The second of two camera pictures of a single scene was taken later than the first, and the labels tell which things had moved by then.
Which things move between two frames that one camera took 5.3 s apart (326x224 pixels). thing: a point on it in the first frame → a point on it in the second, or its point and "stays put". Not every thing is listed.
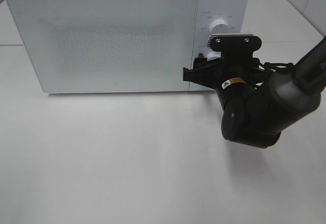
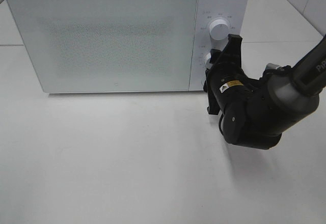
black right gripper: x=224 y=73 → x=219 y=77
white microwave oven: x=123 y=35 stays put
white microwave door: x=110 y=40 stays put
